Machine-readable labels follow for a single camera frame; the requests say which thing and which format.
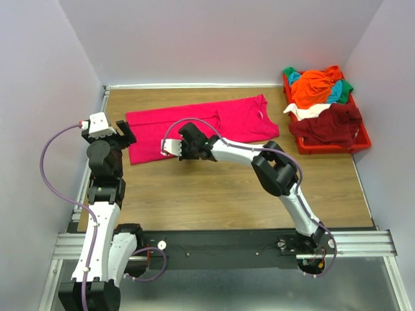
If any magenta pink t-shirt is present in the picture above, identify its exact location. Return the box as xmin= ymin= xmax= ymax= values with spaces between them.
xmin=126 ymin=95 xmax=279 ymax=165

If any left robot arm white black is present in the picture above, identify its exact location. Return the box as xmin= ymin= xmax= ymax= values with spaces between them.
xmin=58 ymin=119 xmax=144 ymax=310

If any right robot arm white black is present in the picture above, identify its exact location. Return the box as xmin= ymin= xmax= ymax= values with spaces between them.
xmin=178 ymin=122 xmax=326 ymax=254

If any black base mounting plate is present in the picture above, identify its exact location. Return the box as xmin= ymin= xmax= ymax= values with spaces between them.
xmin=110 ymin=227 xmax=344 ymax=271

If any white t-shirt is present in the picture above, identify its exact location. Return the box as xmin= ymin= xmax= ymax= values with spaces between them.
xmin=283 ymin=103 xmax=331 ymax=121

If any orange t-shirt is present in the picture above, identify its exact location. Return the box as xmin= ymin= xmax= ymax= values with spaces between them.
xmin=290 ymin=65 xmax=345 ymax=109

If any dark maroon t-shirt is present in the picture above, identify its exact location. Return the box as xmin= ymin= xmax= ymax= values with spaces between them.
xmin=289 ymin=103 xmax=362 ymax=148

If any teal blue t-shirt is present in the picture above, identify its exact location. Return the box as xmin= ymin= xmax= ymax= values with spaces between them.
xmin=287 ymin=71 xmax=344 ymax=104

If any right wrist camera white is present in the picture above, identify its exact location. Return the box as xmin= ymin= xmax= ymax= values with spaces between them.
xmin=161 ymin=139 xmax=183 ymax=157

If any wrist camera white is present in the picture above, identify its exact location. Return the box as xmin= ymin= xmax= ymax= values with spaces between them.
xmin=161 ymin=139 xmax=183 ymax=157
xmin=80 ymin=112 xmax=117 ymax=138

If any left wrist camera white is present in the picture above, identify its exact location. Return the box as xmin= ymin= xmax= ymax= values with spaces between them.
xmin=80 ymin=112 xmax=117 ymax=138

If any left aluminium side rail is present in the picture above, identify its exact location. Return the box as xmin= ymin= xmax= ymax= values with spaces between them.
xmin=71 ymin=86 xmax=110 ymax=223

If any aluminium extrusion frame rail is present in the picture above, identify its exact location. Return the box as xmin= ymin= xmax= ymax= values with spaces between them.
xmin=52 ymin=231 xmax=397 ymax=260

